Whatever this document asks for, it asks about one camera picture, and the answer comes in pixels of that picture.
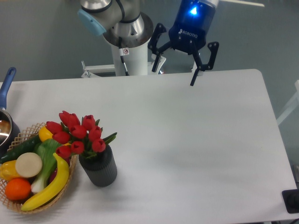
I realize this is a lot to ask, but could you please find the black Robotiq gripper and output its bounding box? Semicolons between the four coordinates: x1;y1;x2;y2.
148;0;219;86

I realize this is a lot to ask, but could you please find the red tulip bouquet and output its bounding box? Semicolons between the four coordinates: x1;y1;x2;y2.
45;111;117;160

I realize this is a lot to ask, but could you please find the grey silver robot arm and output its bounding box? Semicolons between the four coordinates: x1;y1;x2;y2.
78;0;219;85

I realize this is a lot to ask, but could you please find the dark grey ribbed vase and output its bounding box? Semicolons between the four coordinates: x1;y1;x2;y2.
79;145;117;187

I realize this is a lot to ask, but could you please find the silver clamp screw right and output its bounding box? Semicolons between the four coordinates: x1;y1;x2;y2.
192;62;201;73

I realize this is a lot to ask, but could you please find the yellow lemon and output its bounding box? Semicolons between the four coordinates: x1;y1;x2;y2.
38;126;53;142

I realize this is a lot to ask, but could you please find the green bok choy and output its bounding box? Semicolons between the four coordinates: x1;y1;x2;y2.
31;139;61;194

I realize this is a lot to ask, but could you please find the woven wicker basket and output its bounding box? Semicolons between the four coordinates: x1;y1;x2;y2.
0;122;77;214

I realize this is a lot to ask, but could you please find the yellow banana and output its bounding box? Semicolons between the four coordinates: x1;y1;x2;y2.
21;153;70;212

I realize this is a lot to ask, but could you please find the black device at table edge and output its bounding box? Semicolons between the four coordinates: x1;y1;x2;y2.
282;189;299;214

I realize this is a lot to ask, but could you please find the green cucumber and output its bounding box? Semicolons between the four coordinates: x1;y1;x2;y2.
0;135;41;164

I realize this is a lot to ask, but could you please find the red fruit in basket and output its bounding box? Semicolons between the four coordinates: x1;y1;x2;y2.
48;168;57;184

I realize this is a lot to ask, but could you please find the round beige bun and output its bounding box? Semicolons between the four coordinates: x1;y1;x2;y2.
15;153;43;178

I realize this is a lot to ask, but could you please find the yellow bell pepper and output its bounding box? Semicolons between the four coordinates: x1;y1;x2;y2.
0;160;21;181

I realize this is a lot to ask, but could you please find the orange fruit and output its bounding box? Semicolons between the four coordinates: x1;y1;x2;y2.
5;178;31;201

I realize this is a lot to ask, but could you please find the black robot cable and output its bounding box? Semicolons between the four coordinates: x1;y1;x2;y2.
118;36;130;77

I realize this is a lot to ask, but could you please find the white frame at right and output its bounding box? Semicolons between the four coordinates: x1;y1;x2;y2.
277;80;299;126

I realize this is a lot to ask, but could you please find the blue handled saucepan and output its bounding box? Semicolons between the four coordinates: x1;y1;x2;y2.
0;67;20;157

